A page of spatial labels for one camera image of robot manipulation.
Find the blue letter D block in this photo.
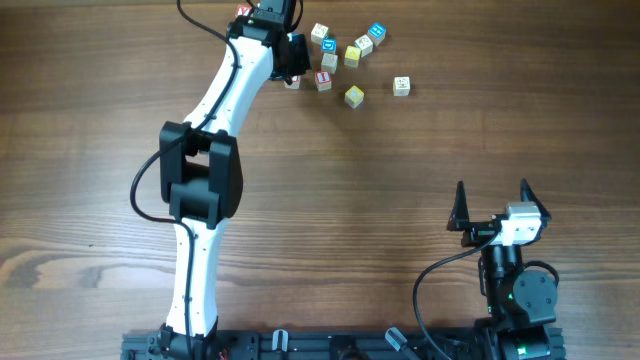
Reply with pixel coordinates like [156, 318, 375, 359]
[321, 38, 337, 54]

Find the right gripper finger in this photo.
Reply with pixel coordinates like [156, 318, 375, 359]
[446, 181, 470, 231]
[520, 179, 551, 221]

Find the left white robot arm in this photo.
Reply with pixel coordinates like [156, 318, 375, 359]
[158, 0, 311, 359]

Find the natural block number four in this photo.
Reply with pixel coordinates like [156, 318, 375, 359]
[393, 77, 411, 97]

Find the yellow block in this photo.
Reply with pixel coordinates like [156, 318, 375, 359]
[344, 85, 364, 108]
[344, 46, 361, 68]

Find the natural picture block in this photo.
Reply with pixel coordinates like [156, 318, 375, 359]
[284, 76, 301, 89]

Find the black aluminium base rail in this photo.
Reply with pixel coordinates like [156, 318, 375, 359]
[121, 328, 567, 360]

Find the natural block with green side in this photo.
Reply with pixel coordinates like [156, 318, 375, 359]
[321, 53, 338, 74]

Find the red letter I block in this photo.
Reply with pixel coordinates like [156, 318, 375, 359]
[314, 71, 332, 91]

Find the red letter Y block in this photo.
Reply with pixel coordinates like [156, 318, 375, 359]
[236, 5, 252, 16]

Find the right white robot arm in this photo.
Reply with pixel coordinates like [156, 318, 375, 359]
[447, 180, 559, 359]

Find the natural wooden block top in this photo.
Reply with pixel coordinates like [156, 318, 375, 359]
[311, 23, 329, 45]

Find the blue block far right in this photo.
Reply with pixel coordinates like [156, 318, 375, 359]
[367, 22, 387, 46]

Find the natural block number two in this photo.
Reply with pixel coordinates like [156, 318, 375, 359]
[354, 35, 374, 58]

